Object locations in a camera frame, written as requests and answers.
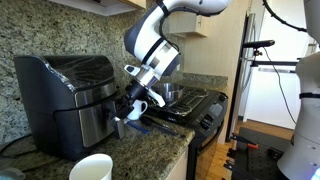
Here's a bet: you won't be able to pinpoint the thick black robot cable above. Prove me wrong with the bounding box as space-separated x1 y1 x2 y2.
261 0 308 33

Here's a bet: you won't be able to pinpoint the wooden upper cabinet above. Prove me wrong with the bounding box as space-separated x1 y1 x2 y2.
47 0 148 18

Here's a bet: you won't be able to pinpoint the black electric stove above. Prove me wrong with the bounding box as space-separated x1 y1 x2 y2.
145 81 230 180

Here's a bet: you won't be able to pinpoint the orange black clamp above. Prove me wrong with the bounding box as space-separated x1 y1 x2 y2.
231 132 260 150

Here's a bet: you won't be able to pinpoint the blue handled utensil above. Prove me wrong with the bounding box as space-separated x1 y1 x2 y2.
126 120 151 136

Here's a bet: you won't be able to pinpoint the small white mug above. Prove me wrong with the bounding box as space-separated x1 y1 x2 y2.
126 98 149 122

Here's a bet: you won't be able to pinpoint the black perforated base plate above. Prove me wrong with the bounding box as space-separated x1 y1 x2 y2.
226 126 296 180

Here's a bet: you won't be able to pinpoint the stainless steel pot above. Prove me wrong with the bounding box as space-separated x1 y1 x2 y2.
152 82 185 103

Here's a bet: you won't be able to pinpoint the black air fryer power cable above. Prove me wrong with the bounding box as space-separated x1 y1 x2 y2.
0 133 35 158

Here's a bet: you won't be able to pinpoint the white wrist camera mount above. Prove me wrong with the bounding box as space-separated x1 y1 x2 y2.
146 87 166 108

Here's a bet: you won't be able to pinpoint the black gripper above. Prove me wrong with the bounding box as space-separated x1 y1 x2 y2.
115 78 148 120

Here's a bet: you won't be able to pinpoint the beige wall cabinet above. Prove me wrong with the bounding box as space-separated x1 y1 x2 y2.
167 12 208 39

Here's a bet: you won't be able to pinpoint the black air fryer body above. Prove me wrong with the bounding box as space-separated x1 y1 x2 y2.
13 54 118 162

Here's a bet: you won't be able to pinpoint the white paper cup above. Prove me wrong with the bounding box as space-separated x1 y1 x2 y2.
68 153 114 180

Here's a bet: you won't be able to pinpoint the beige counter base cabinet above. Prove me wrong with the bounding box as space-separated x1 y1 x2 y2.
165 147 190 180

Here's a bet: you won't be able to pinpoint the black camera on stand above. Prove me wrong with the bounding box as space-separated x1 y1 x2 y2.
241 39 277 50

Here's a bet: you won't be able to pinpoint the black kitchen tongs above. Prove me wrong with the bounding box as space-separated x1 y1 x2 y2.
139 114 183 138

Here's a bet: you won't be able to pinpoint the thin black hanging cable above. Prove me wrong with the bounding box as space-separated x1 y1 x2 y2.
262 46 298 126

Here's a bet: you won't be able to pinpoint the black camera stand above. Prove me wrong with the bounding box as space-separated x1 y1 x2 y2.
225 13 300 143

